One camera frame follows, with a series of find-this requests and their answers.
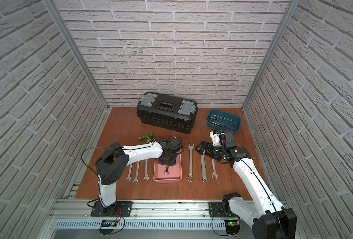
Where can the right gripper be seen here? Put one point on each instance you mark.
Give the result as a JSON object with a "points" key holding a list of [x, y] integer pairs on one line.
{"points": [[203, 144]]}

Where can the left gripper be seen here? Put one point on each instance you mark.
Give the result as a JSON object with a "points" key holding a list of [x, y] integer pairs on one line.
{"points": [[167, 161]]}

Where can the small combination wrench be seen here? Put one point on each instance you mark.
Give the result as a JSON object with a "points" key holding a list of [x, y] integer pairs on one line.
{"points": [[136, 180], [166, 172], [146, 177], [128, 178]]}

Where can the pink plastic storage box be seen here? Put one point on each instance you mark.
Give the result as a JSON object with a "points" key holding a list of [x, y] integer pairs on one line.
{"points": [[175, 172]]}

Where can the large combination wrench 19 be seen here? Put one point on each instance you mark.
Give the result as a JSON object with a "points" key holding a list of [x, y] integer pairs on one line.
{"points": [[214, 174]]}

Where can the adjustable wrench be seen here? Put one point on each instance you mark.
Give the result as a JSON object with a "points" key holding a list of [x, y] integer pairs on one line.
{"points": [[203, 168]]}

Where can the large combination wrench 22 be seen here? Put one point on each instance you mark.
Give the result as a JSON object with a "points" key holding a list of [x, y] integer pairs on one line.
{"points": [[190, 177]]}

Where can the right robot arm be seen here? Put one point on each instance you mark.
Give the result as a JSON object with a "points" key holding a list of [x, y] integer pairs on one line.
{"points": [[267, 217]]}

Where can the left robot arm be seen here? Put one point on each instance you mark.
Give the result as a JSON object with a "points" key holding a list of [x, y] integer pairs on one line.
{"points": [[112, 163]]}

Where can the teal plastic bin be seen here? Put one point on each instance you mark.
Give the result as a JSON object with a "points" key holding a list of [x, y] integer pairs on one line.
{"points": [[229, 121]]}

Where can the black plastic toolbox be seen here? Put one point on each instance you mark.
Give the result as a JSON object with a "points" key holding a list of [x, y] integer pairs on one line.
{"points": [[166, 111]]}

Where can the right controller board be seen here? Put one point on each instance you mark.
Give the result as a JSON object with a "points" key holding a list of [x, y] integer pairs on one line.
{"points": [[232, 227]]}

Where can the controller board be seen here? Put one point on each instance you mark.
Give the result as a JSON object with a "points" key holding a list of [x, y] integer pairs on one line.
{"points": [[232, 227], [108, 227]]}

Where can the left controller board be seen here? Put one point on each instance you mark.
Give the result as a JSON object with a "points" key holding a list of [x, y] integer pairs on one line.
{"points": [[108, 227]]}

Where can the green hose nozzle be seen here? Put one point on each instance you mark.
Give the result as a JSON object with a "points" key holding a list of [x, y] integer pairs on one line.
{"points": [[149, 137]]}

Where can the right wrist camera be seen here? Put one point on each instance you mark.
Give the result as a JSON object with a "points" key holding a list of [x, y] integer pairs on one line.
{"points": [[223, 138]]}

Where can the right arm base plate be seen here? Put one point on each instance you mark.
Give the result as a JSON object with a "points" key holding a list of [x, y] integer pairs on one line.
{"points": [[220, 209]]}

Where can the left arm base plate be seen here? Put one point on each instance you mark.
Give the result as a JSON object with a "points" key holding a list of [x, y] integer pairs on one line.
{"points": [[119, 208]]}

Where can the aluminium front rail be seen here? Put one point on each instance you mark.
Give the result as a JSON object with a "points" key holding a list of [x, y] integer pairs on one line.
{"points": [[78, 209]]}

